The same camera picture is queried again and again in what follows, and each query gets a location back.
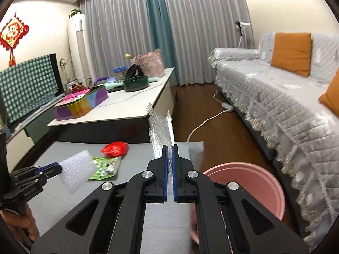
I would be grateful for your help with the pink lace basket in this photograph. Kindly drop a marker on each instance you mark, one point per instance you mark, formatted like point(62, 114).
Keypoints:
point(149, 63)

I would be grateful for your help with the crumpled red plastic bag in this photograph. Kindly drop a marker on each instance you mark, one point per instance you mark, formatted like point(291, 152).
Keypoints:
point(115, 149)

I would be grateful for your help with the grey mat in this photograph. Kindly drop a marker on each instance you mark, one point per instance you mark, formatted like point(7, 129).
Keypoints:
point(68, 206)

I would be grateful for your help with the green printed packet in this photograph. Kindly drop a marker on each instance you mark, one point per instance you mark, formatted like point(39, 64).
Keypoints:
point(106, 168)

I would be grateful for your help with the black television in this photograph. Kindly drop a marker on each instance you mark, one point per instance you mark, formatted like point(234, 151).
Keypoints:
point(58, 71)

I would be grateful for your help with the reddish brown teapot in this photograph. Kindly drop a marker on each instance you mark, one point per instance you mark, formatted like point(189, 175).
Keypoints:
point(77, 88)

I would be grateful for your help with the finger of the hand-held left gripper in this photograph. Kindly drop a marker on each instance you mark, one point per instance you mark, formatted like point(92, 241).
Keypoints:
point(51, 173)
point(49, 166)

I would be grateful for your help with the television cabinet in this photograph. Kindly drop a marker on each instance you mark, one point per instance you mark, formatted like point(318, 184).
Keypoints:
point(34, 129)

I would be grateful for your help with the person's left hand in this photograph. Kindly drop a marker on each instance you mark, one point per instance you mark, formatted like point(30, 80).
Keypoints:
point(23, 223)

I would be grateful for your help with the pink plastic bucket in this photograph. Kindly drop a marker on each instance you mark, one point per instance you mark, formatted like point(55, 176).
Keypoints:
point(246, 190)

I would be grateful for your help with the clear plastic blister packaging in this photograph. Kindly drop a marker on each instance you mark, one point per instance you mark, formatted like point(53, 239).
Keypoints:
point(160, 129)

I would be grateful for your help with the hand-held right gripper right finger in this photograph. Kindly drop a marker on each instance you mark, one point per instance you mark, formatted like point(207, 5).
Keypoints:
point(175, 174)

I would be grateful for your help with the red knot wall decoration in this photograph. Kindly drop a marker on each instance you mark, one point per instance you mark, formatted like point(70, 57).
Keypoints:
point(13, 34)

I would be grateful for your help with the colourful tin box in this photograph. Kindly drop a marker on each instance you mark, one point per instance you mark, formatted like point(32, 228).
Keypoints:
point(79, 104)

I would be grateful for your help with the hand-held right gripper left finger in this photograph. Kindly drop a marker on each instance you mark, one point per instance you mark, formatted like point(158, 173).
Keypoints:
point(165, 174)

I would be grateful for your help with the orange cushion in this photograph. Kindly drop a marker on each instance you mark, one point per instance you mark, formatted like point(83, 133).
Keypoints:
point(331, 95)
point(291, 53)

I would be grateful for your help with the potted bamboo plant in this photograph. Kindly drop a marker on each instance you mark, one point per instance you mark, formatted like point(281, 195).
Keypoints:
point(63, 67)

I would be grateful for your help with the grey curtain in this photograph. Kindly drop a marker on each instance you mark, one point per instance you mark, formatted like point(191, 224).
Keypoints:
point(206, 31)
point(116, 31)

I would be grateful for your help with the stack of coloured bowls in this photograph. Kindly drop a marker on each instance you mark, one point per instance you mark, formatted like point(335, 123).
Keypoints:
point(120, 72)

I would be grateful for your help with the white standing air conditioner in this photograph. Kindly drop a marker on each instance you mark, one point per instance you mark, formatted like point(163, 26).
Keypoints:
point(79, 50)

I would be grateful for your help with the light blue pole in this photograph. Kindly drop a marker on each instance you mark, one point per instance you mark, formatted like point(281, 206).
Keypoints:
point(37, 111)

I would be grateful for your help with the black round lid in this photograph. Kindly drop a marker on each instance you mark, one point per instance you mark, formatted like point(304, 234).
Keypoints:
point(133, 70)

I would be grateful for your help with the teal curtain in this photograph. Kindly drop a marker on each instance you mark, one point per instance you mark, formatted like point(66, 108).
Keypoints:
point(159, 23)

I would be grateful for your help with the green leafy plant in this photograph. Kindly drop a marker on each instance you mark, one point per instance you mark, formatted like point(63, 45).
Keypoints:
point(75, 12)

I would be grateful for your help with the white bubble wrap sheet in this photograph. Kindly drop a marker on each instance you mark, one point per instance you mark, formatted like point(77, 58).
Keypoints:
point(78, 170)

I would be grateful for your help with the white floor lamp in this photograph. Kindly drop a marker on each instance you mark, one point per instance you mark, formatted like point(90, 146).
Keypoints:
point(241, 25)

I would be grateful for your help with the small yellow ornament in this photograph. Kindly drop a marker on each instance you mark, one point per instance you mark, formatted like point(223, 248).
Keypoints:
point(128, 56)

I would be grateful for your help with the white-topped coffee table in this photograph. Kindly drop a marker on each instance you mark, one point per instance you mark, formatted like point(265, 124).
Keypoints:
point(132, 103)

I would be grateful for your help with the mint green cloth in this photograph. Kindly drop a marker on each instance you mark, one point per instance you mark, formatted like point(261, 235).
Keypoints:
point(114, 86)

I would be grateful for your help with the dark green round box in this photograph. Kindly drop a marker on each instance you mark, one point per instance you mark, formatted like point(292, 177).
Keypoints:
point(135, 83)

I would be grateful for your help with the green checked cloth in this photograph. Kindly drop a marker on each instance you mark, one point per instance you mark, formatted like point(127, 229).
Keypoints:
point(29, 87)

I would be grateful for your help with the sofa with grey quilted cover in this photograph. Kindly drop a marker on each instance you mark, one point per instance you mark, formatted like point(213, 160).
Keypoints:
point(278, 103)

